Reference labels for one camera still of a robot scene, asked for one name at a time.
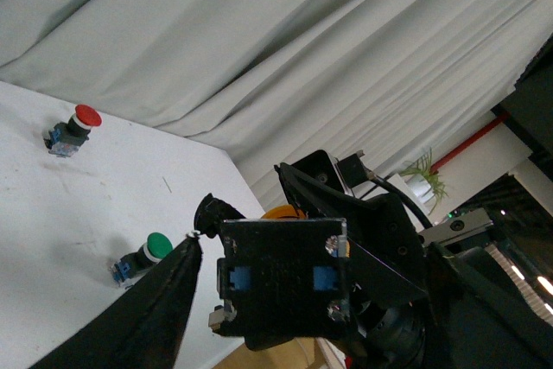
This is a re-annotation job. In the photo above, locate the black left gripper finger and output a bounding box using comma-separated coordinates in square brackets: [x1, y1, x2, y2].
[33, 238, 202, 368]

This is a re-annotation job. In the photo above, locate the other arm black gripper body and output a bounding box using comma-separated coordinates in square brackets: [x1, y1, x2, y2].
[319, 149, 553, 369]

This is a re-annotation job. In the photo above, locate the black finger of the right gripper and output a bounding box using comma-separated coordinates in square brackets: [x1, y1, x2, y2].
[275, 162, 428, 300]
[194, 194, 245, 239]

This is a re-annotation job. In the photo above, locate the yellow push button switch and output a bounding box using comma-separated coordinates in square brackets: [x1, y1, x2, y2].
[209, 218, 352, 340]

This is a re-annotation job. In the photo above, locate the green potted plant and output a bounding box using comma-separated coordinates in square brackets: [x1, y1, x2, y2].
[399, 149, 448, 213]

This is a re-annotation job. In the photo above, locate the red pipe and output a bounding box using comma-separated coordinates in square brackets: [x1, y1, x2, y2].
[430, 111, 511, 173]

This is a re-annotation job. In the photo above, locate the white curtain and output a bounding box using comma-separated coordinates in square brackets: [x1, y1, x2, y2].
[1, 0, 552, 206]

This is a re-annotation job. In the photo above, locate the black cable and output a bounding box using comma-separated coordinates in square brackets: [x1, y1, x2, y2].
[366, 172, 435, 230]

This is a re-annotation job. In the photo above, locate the green push button switch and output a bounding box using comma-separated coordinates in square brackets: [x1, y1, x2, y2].
[110, 232, 173, 288]

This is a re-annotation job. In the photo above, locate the red push button switch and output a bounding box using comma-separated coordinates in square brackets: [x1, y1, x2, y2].
[44, 104, 102, 157]

